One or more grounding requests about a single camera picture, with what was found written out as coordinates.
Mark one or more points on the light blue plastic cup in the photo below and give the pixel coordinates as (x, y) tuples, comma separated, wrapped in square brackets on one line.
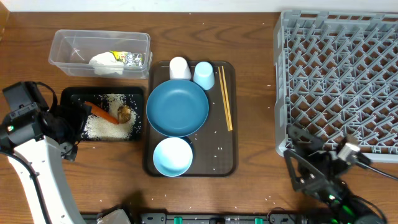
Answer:
[(204, 75)]

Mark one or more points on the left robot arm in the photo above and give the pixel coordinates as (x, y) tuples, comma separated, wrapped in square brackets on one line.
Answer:
[(37, 159)]

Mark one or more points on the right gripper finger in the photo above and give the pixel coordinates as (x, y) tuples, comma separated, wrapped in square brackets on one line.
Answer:
[(299, 170), (303, 141)]

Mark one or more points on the black rectangular tray bin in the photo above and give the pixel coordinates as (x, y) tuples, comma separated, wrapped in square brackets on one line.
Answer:
[(72, 95)]

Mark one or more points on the orange carrot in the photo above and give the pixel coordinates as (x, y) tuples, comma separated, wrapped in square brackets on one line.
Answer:
[(101, 113)]

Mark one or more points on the dark brown serving tray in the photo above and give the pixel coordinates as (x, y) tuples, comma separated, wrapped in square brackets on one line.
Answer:
[(215, 149)]

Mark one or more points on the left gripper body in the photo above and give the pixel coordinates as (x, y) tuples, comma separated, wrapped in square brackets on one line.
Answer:
[(72, 121)]

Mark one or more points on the grey dishwasher rack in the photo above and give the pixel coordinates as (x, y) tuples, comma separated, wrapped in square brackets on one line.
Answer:
[(336, 74)]

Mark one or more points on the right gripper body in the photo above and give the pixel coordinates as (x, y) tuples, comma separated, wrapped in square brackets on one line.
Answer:
[(333, 186)]

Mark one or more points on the brown food scrap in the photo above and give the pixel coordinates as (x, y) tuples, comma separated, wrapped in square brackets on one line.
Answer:
[(124, 114)]

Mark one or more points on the green snack wrapper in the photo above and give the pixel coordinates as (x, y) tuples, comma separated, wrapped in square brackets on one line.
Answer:
[(129, 59)]

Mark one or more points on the wooden chopstick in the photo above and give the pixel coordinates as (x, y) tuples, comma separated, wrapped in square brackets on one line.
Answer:
[(224, 100), (227, 97)]

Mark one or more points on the white rice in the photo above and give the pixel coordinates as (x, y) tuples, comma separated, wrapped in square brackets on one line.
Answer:
[(98, 129)]

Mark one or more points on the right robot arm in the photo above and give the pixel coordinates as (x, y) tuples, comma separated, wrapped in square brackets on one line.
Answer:
[(350, 209)]

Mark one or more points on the white tissue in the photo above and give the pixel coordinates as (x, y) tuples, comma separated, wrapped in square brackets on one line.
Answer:
[(106, 64)]

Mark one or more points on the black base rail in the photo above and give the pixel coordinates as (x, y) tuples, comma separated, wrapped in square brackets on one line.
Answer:
[(276, 215)]

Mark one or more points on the light blue bowl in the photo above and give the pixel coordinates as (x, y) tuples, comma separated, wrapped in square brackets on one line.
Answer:
[(172, 157)]

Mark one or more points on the dark blue plate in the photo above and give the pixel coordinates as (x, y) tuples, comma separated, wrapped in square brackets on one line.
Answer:
[(177, 108)]

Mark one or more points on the white plastic cup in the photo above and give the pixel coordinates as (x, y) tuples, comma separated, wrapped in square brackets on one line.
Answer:
[(179, 69)]

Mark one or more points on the clear plastic bin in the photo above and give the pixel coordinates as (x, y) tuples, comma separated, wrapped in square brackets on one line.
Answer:
[(72, 50)]

